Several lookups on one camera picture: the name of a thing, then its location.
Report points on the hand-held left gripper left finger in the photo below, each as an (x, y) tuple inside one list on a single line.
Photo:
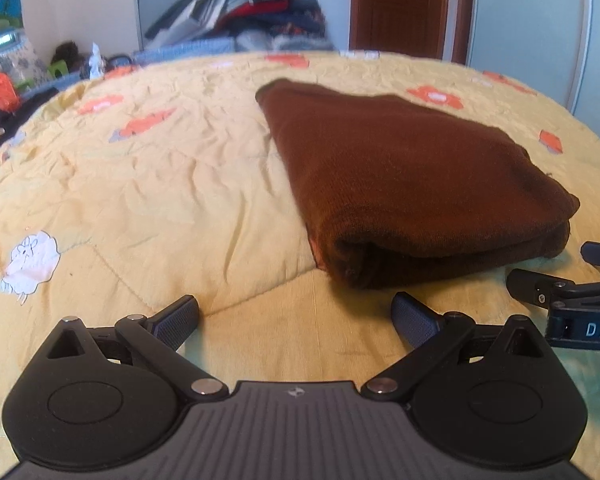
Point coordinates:
[(177, 317)]

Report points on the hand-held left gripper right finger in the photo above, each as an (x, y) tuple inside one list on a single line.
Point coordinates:
[(412, 315)]

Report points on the brown towel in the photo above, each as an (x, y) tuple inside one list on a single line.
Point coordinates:
[(405, 170)]

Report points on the pile of mixed clothes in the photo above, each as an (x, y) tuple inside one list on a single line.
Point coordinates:
[(250, 5)]

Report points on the yellow carrot print quilt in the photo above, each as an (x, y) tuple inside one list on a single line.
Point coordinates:
[(155, 185)]

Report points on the white wardrobe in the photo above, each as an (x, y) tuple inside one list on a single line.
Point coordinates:
[(530, 35)]

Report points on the dark cloth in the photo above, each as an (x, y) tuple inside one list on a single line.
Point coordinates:
[(25, 110)]

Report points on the blue quilted blanket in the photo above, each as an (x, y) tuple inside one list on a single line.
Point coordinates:
[(190, 50)]

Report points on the white figurine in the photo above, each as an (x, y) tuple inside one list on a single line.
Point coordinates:
[(95, 62)]

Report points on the green toy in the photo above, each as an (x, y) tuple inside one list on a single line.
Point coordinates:
[(60, 69)]

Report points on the dark fuzzy plush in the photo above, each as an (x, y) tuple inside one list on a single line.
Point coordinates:
[(67, 52)]

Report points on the brown wooden door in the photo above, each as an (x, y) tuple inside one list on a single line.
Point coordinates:
[(405, 10)]

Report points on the grey flat board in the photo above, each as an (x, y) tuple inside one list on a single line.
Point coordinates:
[(145, 10)]

